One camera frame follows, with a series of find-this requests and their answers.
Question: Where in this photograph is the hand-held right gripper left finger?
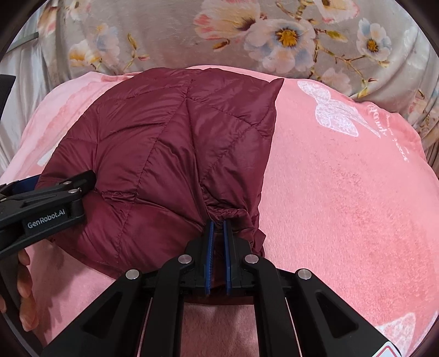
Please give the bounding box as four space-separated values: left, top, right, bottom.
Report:
41 220 216 357

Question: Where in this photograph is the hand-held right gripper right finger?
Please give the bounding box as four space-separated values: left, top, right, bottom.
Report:
223 220 403 357

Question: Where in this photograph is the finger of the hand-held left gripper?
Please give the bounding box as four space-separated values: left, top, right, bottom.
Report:
0 177 39 197
0 171 96 208

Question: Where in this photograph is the maroon quilted down jacket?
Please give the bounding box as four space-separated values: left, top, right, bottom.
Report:
36 67 285 306

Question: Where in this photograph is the person's left hand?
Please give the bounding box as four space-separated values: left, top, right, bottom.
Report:
0 248 39 332

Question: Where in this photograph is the white bed sheet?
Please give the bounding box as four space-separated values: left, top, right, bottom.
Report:
0 14 52 172

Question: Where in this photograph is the pink blanket with white bows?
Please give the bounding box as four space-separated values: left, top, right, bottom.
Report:
0 65 439 357

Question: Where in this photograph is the grey floral blanket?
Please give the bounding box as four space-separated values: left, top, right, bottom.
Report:
34 0 439 158

